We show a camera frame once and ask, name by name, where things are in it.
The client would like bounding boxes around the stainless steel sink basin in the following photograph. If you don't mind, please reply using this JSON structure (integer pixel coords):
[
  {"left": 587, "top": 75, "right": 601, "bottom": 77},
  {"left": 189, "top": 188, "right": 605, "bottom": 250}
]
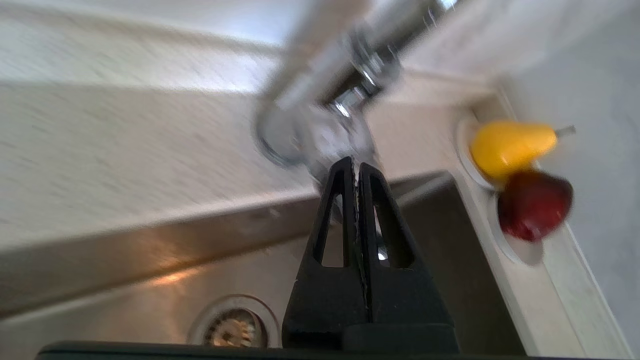
[{"left": 0, "top": 172, "right": 526, "bottom": 351}]

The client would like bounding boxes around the small white dish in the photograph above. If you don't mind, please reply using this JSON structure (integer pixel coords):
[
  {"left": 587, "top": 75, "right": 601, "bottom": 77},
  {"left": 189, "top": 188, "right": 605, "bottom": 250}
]
[{"left": 455, "top": 115, "right": 551, "bottom": 266}]

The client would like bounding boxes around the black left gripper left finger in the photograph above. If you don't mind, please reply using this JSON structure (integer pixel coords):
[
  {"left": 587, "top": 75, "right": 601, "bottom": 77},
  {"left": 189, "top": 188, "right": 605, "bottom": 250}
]
[{"left": 281, "top": 156, "right": 370, "bottom": 348}]

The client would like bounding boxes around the round metal drain strainer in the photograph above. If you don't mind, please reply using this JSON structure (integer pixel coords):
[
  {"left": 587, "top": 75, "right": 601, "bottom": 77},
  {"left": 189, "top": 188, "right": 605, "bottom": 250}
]
[{"left": 189, "top": 295, "right": 281, "bottom": 348}]

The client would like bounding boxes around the chrome gooseneck faucet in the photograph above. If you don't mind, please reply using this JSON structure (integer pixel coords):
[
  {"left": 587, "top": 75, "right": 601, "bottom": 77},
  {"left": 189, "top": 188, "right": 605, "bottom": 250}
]
[{"left": 255, "top": 0, "right": 461, "bottom": 226}]

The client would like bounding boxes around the yellow pear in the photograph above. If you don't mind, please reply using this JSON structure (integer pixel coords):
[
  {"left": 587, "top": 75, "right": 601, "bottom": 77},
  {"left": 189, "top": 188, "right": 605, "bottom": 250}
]
[{"left": 470, "top": 119, "right": 576, "bottom": 182}]

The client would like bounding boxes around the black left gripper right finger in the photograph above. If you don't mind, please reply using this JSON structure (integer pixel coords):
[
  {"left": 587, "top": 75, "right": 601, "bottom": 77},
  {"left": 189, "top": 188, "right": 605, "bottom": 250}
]
[{"left": 345, "top": 163, "right": 460, "bottom": 350}]

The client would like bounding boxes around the dark red apple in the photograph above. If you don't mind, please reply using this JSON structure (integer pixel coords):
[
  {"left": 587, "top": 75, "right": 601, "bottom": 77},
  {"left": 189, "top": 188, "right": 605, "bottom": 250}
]
[{"left": 497, "top": 170, "right": 574, "bottom": 243}]

